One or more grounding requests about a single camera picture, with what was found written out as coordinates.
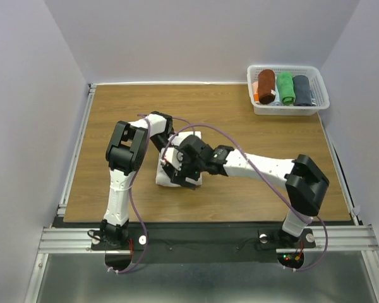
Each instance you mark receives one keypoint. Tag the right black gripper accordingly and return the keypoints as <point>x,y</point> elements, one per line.
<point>180,177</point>

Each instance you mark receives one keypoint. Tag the white towel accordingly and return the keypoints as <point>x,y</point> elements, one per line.
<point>162,178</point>

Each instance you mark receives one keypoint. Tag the dark blue towel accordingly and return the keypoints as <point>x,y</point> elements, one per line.
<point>302,91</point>

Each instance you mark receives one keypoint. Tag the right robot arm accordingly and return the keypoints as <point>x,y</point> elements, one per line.
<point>305,183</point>

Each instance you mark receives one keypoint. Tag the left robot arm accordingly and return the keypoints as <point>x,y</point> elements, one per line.
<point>125,154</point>

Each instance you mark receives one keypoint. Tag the orange rolled towel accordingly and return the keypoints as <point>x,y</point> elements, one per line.
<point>255,91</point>

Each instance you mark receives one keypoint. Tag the light blue rolled towel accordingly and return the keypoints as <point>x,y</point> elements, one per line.
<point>277,101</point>

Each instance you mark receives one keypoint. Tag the brown rolled towel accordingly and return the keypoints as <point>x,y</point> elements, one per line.
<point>266,86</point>

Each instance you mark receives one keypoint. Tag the green rolled towel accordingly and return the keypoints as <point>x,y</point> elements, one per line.
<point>285,87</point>

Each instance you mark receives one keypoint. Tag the white plastic basket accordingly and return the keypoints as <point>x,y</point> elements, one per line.
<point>317,88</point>

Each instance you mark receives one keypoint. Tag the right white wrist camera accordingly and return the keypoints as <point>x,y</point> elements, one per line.
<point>171,156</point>

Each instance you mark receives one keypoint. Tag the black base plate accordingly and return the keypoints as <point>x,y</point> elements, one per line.
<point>207,242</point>

